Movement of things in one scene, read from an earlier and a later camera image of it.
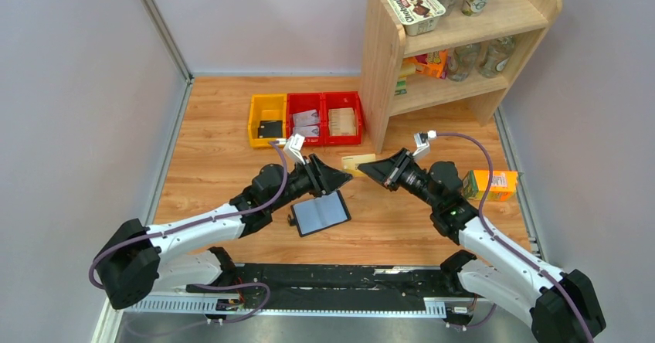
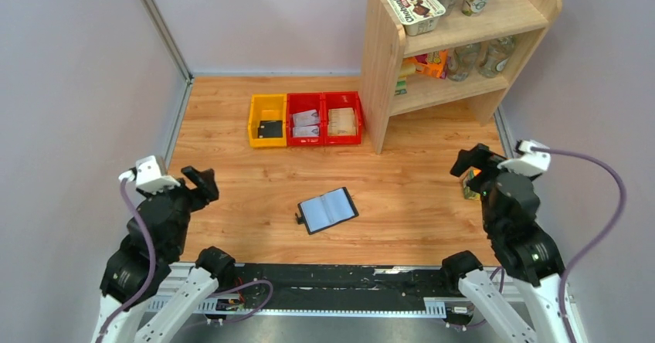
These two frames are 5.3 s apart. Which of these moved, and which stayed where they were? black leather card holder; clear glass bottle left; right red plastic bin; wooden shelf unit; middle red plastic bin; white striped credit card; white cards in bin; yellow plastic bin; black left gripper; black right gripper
Moved: black leather card holder; black right gripper; black left gripper
Stayed: white cards in bin; clear glass bottle left; yellow plastic bin; wooden shelf unit; white striped credit card; right red plastic bin; middle red plastic bin
